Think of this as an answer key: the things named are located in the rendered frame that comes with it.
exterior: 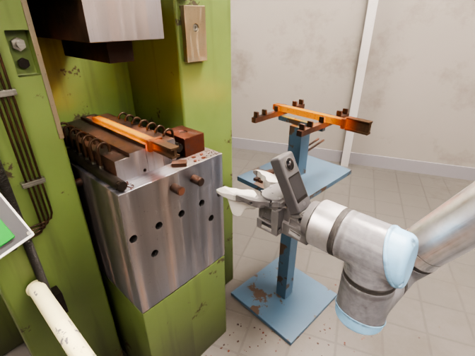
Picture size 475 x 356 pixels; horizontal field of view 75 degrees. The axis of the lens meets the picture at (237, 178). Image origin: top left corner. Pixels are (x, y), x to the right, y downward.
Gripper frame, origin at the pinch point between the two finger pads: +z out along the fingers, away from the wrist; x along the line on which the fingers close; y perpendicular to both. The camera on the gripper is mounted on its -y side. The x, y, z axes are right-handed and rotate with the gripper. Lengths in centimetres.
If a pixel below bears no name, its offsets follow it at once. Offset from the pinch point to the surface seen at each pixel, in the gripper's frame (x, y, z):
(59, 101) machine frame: -6, -5, 81
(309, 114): 56, 0, 15
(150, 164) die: -1.6, 6.4, 33.0
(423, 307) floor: 100, 100, -39
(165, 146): -1.0, -1.2, 25.1
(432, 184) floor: 250, 100, -9
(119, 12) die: -4.0, -33.0, 33.0
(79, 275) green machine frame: -25, 43, 47
